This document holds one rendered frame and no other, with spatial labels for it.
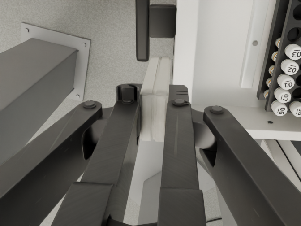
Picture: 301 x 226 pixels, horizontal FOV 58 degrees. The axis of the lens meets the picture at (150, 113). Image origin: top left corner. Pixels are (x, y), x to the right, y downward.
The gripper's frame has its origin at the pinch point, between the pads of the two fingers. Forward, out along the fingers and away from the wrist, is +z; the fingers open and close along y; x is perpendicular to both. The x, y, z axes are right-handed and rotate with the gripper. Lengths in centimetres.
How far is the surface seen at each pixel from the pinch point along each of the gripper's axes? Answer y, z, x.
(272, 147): 15.0, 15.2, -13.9
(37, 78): -41, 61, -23
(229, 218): 16, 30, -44
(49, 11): -51, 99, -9
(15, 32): -68, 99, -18
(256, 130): 10.5, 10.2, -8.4
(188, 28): 2.1, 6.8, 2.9
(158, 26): -0.5, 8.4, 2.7
